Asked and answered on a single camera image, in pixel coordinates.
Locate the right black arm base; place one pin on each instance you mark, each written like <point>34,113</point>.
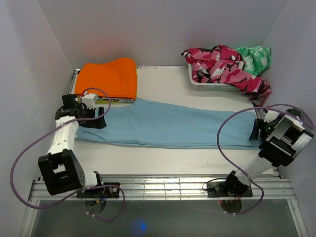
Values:
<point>218,189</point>

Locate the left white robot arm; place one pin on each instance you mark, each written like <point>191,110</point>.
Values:
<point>60,169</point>

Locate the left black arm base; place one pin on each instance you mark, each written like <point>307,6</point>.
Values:
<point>107,192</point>

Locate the folded orange trousers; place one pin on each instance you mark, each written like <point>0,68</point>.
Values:
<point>117,78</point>

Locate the aluminium mounting rail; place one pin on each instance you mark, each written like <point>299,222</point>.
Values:
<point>145,188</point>

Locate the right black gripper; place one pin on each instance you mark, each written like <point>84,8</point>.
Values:
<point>258,124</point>

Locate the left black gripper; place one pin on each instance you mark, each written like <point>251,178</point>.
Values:
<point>98,123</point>

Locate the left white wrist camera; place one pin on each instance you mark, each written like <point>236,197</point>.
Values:
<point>89,100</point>

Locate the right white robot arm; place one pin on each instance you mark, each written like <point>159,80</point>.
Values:
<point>282,136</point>

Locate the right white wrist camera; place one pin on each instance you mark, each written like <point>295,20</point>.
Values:
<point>271,116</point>

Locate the folded yellow patterned trousers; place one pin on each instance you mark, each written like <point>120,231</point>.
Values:
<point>101,100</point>

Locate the light blue trousers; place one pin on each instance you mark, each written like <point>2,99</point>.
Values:
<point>160,125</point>

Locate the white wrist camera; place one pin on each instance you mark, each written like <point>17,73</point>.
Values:
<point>271,116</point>
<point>89,100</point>

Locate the white plastic basket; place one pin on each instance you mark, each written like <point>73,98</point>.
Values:
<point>218,87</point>

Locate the pink camouflage trousers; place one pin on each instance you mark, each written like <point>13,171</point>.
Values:
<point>224,65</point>

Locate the green tie-dye trousers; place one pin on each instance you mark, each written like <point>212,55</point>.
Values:
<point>257,59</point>

